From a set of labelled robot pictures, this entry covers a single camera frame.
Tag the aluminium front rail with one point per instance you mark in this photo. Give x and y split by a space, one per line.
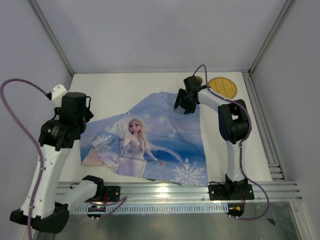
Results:
165 192

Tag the right aluminium side rail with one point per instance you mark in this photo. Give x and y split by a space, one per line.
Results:
273 159

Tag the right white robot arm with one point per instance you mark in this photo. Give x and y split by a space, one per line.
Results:
234 126

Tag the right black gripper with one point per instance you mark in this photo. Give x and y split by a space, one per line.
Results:
189 108

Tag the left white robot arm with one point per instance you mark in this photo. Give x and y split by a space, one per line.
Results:
40 210

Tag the yellow woven round plate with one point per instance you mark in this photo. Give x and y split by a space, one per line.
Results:
223 86

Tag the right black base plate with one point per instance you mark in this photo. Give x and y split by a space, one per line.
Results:
218 192

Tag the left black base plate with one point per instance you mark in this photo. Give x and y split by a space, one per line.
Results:
110 194

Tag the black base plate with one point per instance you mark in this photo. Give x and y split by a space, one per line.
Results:
110 194
218 192

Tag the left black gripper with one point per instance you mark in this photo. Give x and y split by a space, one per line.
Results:
88 115

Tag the blue pink Elsa cloth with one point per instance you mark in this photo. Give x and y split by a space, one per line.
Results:
153 141

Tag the white slotted cable duct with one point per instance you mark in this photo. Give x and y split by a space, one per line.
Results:
157 208

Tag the brown paper cup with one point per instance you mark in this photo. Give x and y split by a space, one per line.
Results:
199 80

